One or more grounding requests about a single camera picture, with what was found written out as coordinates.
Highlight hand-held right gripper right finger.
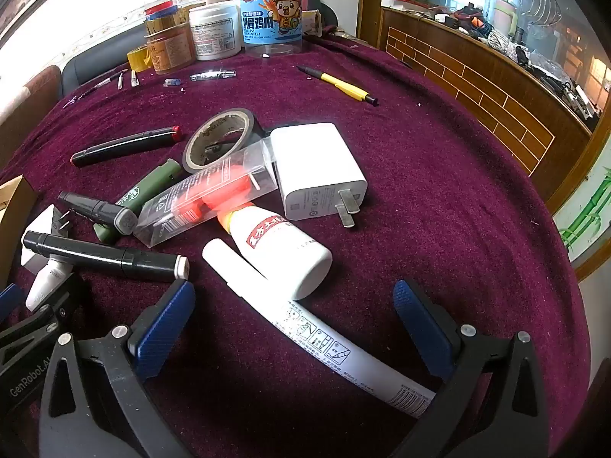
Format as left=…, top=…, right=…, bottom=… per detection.
left=391, top=279, right=550, bottom=458

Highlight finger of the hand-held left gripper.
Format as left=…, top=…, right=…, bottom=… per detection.
left=0, top=284, right=24, bottom=323
left=0, top=272, right=89, bottom=375

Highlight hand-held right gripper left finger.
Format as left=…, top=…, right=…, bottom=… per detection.
left=38, top=279, right=196, bottom=458

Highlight black marker white end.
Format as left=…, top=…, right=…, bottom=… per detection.
left=22, top=230, right=191, bottom=282

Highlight cardboard box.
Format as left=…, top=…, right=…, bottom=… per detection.
left=0, top=174, right=40, bottom=294

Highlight grey black marker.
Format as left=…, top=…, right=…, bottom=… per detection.
left=58, top=191, right=139, bottom=237

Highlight large white marker pen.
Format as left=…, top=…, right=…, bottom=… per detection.
left=202, top=239, right=436, bottom=419

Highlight clear plastic box orange contents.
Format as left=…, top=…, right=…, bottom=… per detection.
left=133, top=136, right=279, bottom=249

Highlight orange marker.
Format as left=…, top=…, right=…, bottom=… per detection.
left=217, top=202, right=333, bottom=301

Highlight white charger adapter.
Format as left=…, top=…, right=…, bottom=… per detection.
left=20, top=204, right=72, bottom=273
left=268, top=123, right=369, bottom=230

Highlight small white bottle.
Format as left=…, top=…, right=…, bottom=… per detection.
left=25, top=255, right=73, bottom=313

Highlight green lighter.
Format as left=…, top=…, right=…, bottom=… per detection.
left=93, top=158, right=184, bottom=244

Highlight black marker red caps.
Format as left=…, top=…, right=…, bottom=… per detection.
left=70, top=125, right=183, bottom=169

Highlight brown chair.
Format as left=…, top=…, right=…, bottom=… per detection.
left=0, top=64, right=64, bottom=173

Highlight thin dark pen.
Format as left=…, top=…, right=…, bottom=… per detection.
left=63, top=69, right=131, bottom=107

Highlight black tape roll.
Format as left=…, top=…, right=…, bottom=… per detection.
left=182, top=108, right=264, bottom=175

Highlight dark grey sofa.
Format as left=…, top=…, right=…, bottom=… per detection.
left=61, top=23, right=150, bottom=98

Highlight wooden counter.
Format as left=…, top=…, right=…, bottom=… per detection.
left=356, top=0, right=606, bottom=211

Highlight yellow tape roll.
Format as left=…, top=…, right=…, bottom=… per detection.
left=126, top=44, right=154, bottom=74

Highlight yellow black pen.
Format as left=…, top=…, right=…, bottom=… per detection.
left=296, top=65, right=380, bottom=107

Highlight orange plastic jar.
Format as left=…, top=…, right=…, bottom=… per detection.
left=145, top=21, right=197, bottom=75

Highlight clutter pile on counter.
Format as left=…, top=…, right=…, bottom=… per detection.
left=432, top=2, right=602, bottom=120

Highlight white plastic jar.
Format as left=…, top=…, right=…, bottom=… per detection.
left=188, top=0, right=243, bottom=62

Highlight stack of coloured tape rolls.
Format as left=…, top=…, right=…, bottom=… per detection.
left=144, top=0, right=181, bottom=24

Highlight pale tumbler cup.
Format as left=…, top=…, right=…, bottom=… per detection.
left=493, top=0, right=524, bottom=35

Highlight clear jar blue label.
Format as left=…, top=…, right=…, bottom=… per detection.
left=237, top=0, right=305, bottom=58

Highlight bamboo wall poster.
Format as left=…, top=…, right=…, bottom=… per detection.
left=554, top=150, right=611, bottom=270

